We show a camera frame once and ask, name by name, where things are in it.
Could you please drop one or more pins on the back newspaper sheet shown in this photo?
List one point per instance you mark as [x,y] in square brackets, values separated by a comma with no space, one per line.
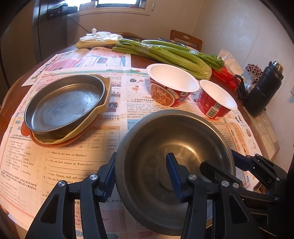
[96,57]

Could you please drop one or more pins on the celery bunch back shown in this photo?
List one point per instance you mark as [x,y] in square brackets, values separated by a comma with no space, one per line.
[212,60]

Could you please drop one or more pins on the round metal pan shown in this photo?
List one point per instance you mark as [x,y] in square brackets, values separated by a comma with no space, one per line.
[61,106]

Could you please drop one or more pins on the grey refrigerator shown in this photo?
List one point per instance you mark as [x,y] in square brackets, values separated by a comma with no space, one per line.
[30,38]

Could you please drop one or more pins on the celery bunch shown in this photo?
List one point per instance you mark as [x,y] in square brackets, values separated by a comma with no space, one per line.
[167,55]
[212,60]

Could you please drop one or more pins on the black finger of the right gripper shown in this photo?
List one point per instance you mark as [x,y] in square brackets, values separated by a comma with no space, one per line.
[245,163]
[218,177]

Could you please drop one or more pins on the orange plastic plate with ears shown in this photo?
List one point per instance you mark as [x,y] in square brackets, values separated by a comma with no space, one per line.
[49,143]

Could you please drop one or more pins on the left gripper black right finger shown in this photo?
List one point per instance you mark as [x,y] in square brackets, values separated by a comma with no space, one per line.
[210,214]

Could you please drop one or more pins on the stainless steel bowl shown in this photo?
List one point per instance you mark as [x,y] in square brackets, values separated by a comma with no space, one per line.
[142,178]

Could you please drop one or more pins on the newspaper sheet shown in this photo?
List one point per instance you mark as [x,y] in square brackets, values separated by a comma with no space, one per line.
[29,172]
[96,57]

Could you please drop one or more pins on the wooden chair behind table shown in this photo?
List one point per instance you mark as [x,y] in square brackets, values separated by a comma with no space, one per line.
[128,35]

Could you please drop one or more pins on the front newspaper sheet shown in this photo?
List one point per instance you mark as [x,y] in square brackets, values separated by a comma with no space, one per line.
[29,172]

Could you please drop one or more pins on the wooden chair back right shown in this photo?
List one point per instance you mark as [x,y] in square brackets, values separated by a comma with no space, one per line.
[186,39]

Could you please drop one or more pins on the yellow shell-shaped plate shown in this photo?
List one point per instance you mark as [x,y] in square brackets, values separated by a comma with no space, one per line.
[97,111]

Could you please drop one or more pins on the large red noodle cup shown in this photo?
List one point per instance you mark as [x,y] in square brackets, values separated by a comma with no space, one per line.
[170,85]

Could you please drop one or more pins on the metal bowl far back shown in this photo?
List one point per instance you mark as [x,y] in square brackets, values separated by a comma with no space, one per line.
[172,41]

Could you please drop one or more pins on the black box on shelf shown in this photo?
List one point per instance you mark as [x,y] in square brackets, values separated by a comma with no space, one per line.
[61,10]

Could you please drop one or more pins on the black thermos bottle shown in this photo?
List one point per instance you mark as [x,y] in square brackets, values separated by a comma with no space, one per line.
[263,91]

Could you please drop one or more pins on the window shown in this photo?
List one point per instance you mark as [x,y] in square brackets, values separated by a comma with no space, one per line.
[122,3]

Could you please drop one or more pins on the small red noodle cup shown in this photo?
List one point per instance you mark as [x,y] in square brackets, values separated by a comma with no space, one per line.
[214,101]

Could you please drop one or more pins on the plastic bag with yellow food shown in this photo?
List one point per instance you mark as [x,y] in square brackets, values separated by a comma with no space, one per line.
[97,39]

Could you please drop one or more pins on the red tissue box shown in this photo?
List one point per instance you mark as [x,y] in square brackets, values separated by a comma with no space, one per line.
[226,78]

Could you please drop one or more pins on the celery bunch front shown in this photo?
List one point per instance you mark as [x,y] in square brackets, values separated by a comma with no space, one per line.
[167,55]

